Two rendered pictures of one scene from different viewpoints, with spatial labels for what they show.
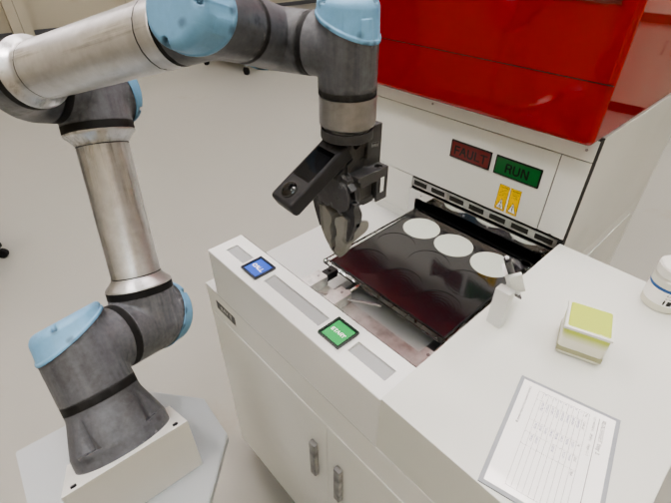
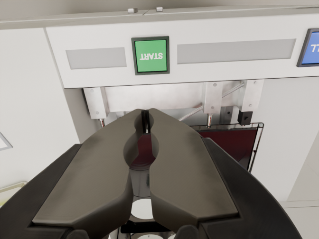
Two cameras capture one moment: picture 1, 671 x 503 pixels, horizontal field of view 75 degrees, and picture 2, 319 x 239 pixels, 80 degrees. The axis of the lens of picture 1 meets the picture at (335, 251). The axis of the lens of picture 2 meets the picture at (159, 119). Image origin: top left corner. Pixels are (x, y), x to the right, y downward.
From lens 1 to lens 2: 0.61 m
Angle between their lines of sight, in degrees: 38
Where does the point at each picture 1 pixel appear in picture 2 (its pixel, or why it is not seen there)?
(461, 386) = (22, 103)
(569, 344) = (11, 192)
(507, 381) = (12, 135)
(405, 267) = not seen: hidden behind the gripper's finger
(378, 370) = (82, 56)
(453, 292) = (141, 173)
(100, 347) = not seen: outside the picture
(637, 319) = not seen: hidden behind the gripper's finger
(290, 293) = (247, 52)
